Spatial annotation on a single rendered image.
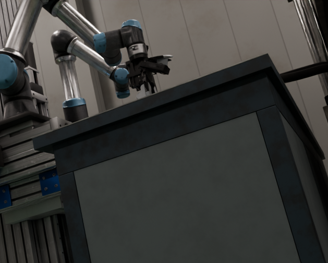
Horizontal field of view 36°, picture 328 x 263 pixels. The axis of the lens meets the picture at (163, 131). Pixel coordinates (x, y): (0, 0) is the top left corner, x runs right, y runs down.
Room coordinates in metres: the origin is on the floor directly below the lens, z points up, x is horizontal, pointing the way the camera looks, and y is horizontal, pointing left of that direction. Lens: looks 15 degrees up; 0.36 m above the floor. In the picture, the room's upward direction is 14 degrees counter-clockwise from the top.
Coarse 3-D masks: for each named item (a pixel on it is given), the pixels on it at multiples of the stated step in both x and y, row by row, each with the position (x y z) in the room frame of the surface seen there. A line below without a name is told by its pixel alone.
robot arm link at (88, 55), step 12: (60, 36) 2.38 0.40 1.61; (72, 36) 2.39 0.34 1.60; (60, 48) 2.42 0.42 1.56; (72, 48) 2.40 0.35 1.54; (84, 48) 2.40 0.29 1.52; (84, 60) 2.42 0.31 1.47; (96, 60) 2.40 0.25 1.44; (108, 72) 2.42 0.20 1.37; (120, 72) 2.40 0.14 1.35; (120, 84) 2.45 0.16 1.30
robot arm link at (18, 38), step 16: (32, 0) 1.77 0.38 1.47; (48, 0) 1.83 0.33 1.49; (16, 16) 1.77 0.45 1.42; (32, 16) 1.78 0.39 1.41; (16, 32) 1.76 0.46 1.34; (32, 32) 1.81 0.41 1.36; (16, 48) 1.76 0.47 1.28; (0, 64) 1.73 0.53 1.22; (16, 64) 1.76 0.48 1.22; (0, 80) 1.74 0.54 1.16; (16, 80) 1.79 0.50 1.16
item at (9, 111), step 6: (24, 96) 1.89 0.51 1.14; (6, 102) 1.89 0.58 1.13; (12, 102) 1.88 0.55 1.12; (18, 102) 1.88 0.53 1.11; (24, 102) 1.89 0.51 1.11; (30, 102) 1.91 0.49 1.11; (6, 108) 1.88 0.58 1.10; (12, 108) 1.87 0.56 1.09; (18, 108) 1.87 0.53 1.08; (24, 108) 1.88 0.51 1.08; (30, 108) 1.90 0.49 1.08; (6, 114) 1.87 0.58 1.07; (12, 114) 1.86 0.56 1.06
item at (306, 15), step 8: (296, 0) 1.85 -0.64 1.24; (304, 0) 1.83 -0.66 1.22; (296, 8) 2.95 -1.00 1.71; (304, 8) 1.83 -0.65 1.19; (312, 8) 1.83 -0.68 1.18; (304, 16) 1.84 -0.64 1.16; (312, 16) 1.83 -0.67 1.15; (304, 24) 1.86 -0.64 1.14; (312, 24) 1.83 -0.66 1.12; (304, 32) 2.96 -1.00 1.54; (312, 32) 1.83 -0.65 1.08; (320, 32) 1.83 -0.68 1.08; (312, 40) 1.84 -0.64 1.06; (320, 40) 1.83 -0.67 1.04; (312, 48) 1.85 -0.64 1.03; (320, 48) 1.83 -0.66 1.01; (312, 56) 2.95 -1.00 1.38; (320, 56) 1.84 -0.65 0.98; (320, 80) 2.96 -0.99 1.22
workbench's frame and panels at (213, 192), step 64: (256, 64) 1.18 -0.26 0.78; (64, 128) 1.35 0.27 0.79; (128, 128) 1.32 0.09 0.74; (192, 128) 1.26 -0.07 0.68; (256, 128) 1.22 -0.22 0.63; (64, 192) 1.39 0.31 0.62; (128, 192) 1.33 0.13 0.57; (192, 192) 1.28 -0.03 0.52; (256, 192) 1.23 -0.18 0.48; (320, 192) 1.90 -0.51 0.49; (128, 256) 1.34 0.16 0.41; (192, 256) 1.29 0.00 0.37; (256, 256) 1.24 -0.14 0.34; (320, 256) 1.20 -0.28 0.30
